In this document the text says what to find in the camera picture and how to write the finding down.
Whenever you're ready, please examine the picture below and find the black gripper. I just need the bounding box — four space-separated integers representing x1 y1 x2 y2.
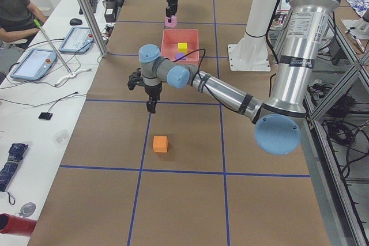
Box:
165 0 178 22
144 83 162 113

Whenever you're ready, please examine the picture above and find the pink foam block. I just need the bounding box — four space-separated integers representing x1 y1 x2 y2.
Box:
164 16 177 28

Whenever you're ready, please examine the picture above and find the yellow foam block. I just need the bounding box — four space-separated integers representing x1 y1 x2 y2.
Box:
178 42 188 54

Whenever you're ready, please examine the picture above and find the orange foam block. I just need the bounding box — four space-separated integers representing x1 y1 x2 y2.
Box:
152 136 168 153

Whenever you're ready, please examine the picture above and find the purple foam block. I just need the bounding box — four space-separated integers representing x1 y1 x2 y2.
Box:
175 52 186 61

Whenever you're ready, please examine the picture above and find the pink plastic bin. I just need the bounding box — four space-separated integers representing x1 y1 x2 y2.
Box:
161 29 199 66

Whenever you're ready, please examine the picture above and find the black box on desk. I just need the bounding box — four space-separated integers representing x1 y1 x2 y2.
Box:
104 1 118 23

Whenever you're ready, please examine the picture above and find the far teach pendant tablet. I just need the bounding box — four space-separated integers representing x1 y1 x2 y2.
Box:
59 26 94 54

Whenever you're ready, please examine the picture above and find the teach pendant tablet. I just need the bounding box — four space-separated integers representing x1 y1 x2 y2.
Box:
59 26 94 54
10 48 57 81

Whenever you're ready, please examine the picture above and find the black computer mouse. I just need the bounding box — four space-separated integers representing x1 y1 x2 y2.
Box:
69 18 82 26

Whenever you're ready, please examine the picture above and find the small black device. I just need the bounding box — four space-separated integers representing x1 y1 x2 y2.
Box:
38 112 53 120

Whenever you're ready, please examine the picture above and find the near teach pendant tablet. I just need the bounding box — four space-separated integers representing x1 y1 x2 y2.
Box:
10 48 57 81

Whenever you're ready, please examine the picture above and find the metal rod green tip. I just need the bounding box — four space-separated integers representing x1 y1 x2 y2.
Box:
33 19 74 78

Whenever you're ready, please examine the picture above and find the folded blue umbrella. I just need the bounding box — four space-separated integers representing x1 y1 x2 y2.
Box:
1 143 29 192

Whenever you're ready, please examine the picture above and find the seated person dark shirt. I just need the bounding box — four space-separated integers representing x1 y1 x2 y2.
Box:
1 0 47 49

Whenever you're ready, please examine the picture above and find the red cylinder tube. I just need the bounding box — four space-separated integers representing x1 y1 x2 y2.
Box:
1 213 37 237

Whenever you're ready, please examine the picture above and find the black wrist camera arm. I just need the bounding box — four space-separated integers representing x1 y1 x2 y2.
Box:
127 68 145 90

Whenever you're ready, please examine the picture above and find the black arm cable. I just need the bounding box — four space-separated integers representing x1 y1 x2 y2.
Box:
172 48 228 108

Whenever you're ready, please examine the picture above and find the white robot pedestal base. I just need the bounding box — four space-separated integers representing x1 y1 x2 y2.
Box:
228 0 278 71

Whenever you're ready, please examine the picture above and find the aluminium frame post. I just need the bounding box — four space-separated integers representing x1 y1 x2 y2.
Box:
77 0 107 58

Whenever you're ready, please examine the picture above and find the aluminium frame rack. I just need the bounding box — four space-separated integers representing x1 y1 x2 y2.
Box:
305 5 368 245

